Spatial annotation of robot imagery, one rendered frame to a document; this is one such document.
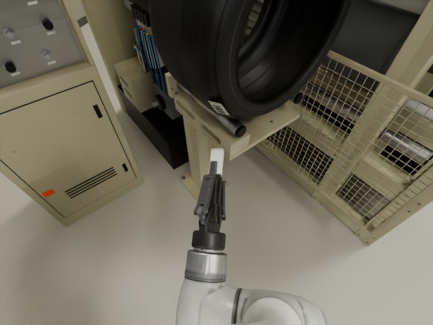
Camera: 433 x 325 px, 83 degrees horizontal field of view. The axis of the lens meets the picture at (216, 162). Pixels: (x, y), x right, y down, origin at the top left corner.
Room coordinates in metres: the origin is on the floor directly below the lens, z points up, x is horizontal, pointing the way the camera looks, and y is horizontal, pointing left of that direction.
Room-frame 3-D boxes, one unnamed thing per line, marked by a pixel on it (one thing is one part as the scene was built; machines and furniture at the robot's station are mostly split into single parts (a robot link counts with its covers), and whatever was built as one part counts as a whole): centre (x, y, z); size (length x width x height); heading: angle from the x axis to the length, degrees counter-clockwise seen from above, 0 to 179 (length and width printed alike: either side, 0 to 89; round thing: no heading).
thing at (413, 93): (0.81, -0.48, 0.65); 0.90 x 0.02 x 0.70; 38
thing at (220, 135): (0.70, 0.03, 0.83); 0.36 x 0.09 x 0.06; 38
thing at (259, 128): (0.79, -0.08, 0.80); 0.37 x 0.36 x 0.02; 128
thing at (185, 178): (0.98, 0.09, 0.01); 0.27 x 0.27 x 0.02; 38
